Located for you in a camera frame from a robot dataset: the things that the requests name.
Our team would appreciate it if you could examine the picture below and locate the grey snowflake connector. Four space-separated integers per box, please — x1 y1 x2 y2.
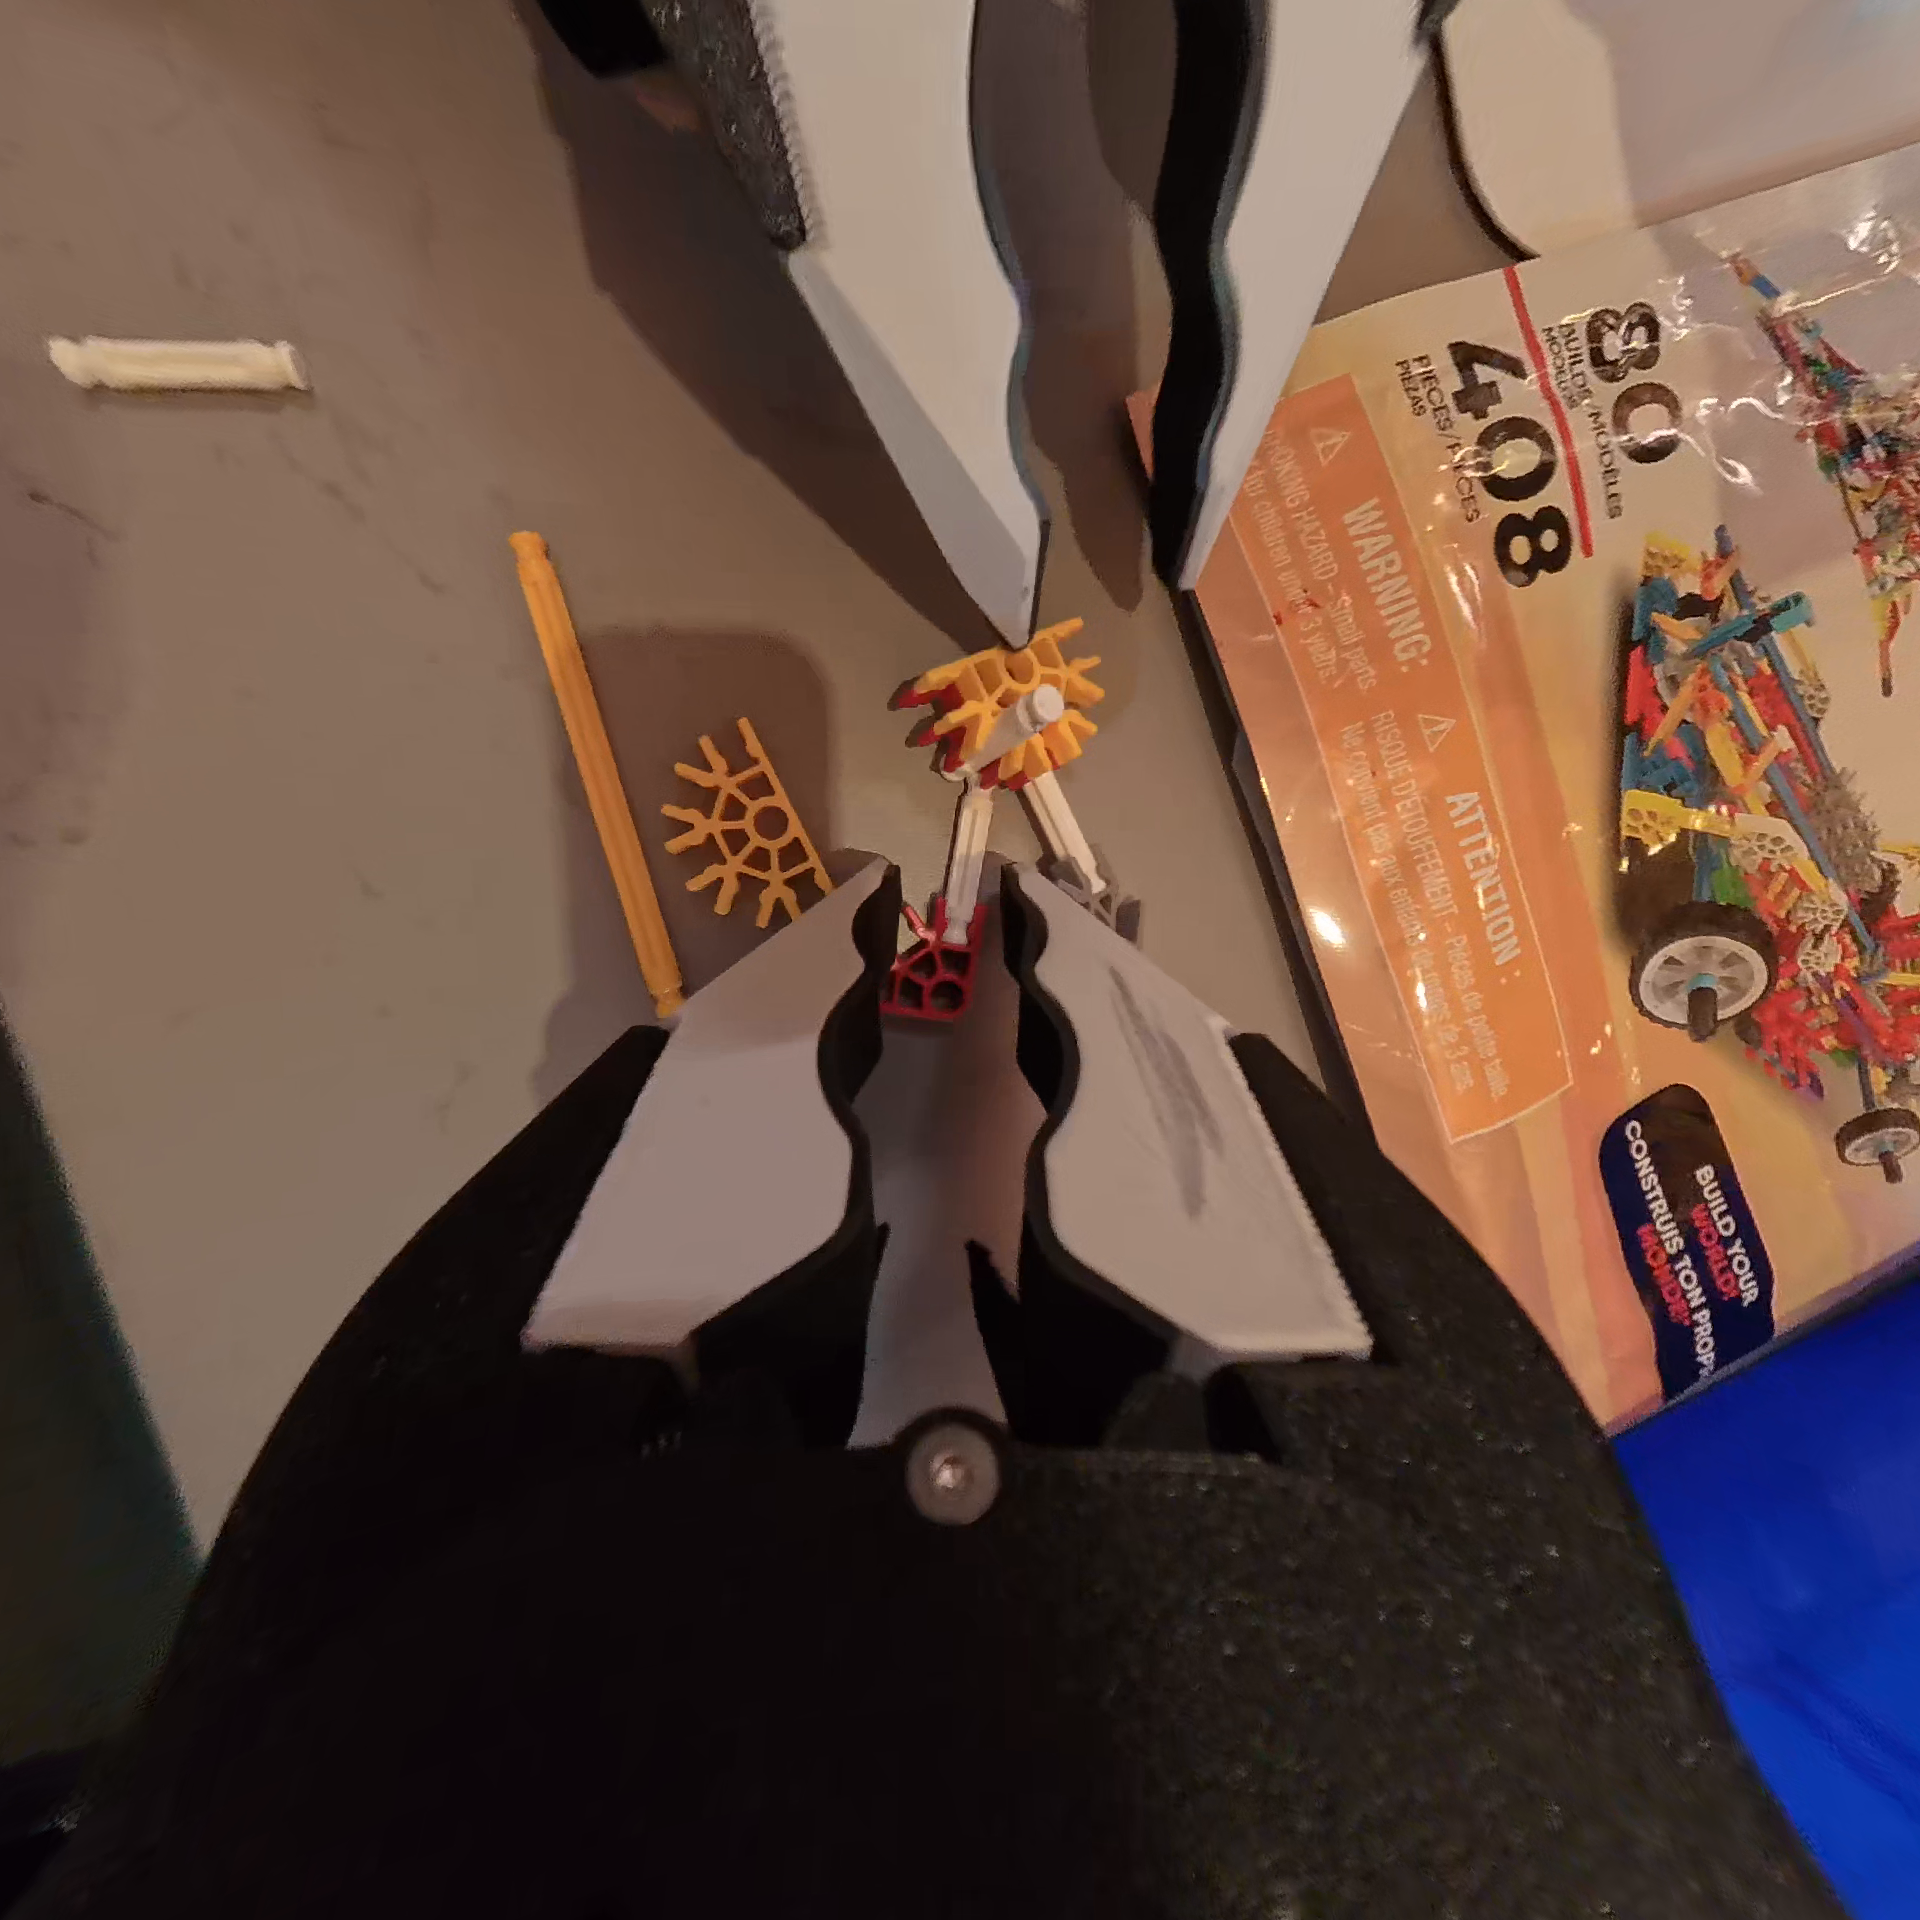
1042 852 1145 943

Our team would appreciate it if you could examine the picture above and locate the short white toy rod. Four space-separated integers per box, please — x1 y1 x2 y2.
47 334 313 398

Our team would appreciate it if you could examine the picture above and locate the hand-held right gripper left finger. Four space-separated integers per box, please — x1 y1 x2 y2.
521 855 904 1360

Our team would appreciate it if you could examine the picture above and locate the long yellow toy rod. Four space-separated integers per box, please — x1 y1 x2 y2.
507 528 689 1020

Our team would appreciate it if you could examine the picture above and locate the yellow half-round connector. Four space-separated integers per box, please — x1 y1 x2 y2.
662 718 838 930

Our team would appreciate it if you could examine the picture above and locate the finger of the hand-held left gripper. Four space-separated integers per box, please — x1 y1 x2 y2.
755 0 1049 644
1151 0 1424 591

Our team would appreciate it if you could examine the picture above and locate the colourful construction toy bag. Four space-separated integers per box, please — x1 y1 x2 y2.
1126 143 1920 1426

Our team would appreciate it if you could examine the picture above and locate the blue plastic bin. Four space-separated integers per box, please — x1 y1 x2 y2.
1609 1236 1920 1920

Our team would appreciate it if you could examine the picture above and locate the red and yellow connector cluster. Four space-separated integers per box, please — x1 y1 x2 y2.
889 615 1108 791

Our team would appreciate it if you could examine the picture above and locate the red corner connector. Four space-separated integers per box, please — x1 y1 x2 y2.
880 896 987 1026

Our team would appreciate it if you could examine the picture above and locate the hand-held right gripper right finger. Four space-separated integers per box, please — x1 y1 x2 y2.
996 863 1377 1370

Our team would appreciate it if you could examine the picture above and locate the dark dotted surface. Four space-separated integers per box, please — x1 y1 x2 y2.
0 1006 203 1771

